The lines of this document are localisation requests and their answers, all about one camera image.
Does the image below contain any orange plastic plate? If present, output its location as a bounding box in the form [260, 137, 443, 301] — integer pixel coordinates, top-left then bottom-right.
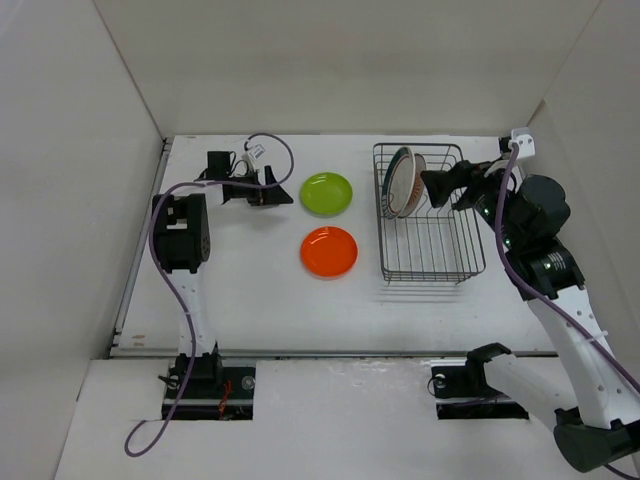
[300, 226, 359, 278]

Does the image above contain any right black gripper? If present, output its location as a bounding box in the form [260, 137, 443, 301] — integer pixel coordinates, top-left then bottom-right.
[420, 156, 524, 250]

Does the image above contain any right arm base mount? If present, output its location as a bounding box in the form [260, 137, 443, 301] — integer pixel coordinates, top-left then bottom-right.
[427, 364, 529, 421]

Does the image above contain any green rimmed white plate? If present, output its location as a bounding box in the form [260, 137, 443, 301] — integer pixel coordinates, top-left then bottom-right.
[381, 146, 416, 219]

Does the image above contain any orange sunburst patterned plate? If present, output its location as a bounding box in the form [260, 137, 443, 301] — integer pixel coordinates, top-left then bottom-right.
[399, 153, 427, 218]

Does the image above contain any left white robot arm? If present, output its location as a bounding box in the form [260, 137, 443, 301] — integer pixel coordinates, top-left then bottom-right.
[149, 144, 293, 400]

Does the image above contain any grey wire dish rack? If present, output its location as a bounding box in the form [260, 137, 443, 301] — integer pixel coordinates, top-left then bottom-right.
[372, 142, 486, 283]

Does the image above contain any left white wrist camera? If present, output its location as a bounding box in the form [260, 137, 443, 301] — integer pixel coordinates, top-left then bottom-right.
[241, 144, 265, 173]

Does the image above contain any green plastic plate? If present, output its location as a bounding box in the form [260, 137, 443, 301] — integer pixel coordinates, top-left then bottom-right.
[299, 172, 353, 216]

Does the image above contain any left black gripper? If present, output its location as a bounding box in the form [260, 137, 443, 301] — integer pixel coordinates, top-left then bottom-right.
[228, 166, 291, 206]

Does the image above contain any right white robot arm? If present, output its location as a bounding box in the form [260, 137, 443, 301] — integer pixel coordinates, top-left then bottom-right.
[420, 161, 639, 473]

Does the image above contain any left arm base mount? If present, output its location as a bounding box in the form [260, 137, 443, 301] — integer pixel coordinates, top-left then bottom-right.
[160, 366, 256, 421]

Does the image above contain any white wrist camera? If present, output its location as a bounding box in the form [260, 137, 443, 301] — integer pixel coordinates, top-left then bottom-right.
[241, 144, 265, 173]
[499, 127, 536, 161]

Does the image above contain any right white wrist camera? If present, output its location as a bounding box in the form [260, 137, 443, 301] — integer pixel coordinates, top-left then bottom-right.
[499, 127, 536, 161]

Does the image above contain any aluminium rail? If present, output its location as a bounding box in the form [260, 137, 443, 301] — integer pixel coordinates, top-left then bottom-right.
[107, 348, 564, 361]

